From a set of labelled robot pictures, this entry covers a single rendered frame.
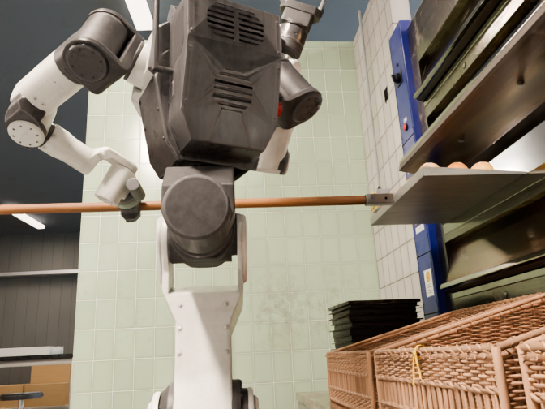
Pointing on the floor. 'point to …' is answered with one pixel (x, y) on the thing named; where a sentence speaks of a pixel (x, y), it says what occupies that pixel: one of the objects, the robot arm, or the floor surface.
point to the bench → (316, 401)
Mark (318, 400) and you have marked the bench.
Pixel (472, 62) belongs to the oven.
